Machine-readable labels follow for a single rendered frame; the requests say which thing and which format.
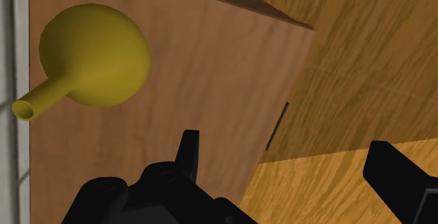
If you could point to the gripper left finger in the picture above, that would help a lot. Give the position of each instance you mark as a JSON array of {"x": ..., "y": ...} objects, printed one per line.
[{"x": 161, "y": 196}]

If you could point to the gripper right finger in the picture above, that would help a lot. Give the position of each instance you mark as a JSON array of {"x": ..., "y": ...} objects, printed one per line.
[{"x": 397, "y": 175}]

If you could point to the brown wooden cabinet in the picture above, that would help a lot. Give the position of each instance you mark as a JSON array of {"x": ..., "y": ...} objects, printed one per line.
[{"x": 212, "y": 79}]

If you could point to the yellow round narrow-neck vase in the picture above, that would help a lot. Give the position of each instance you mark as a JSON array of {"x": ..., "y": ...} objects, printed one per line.
[{"x": 95, "y": 55}]

